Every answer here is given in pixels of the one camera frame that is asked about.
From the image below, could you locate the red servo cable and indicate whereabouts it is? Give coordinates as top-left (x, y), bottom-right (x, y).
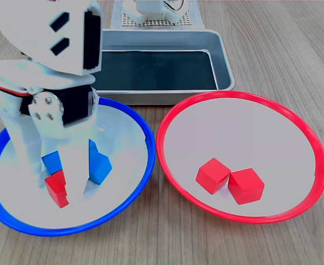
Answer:
top-left (0, 74), bottom-right (31, 98)

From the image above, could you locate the black tray mat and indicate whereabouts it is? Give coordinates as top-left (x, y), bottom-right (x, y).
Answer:
top-left (92, 49), bottom-right (218, 91)

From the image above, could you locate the steel tray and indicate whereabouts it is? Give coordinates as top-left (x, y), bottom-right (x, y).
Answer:
top-left (91, 29), bottom-right (236, 106)

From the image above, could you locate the red wooden cube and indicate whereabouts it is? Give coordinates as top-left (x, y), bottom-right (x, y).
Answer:
top-left (195, 157), bottom-right (232, 195)
top-left (227, 167), bottom-right (265, 205)
top-left (44, 169), bottom-right (70, 209)

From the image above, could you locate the looped base cable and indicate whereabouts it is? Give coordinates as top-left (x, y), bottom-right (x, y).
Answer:
top-left (161, 0), bottom-right (189, 13)

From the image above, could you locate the pale perforated base plate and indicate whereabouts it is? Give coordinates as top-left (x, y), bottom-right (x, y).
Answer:
top-left (121, 10), bottom-right (193, 28)

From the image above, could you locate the blue rimmed white plate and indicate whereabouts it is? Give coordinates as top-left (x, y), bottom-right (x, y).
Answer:
top-left (0, 96), bottom-right (156, 237)

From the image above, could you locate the red rimmed white plate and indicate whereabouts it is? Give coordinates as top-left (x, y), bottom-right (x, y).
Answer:
top-left (155, 90), bottom-right (324, 225)

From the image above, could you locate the clear tape strip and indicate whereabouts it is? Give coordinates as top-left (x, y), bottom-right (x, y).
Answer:
top-left (192, 0), bottom-right (206, 30)
top-left (111, 0), bottom-right (123, 29)

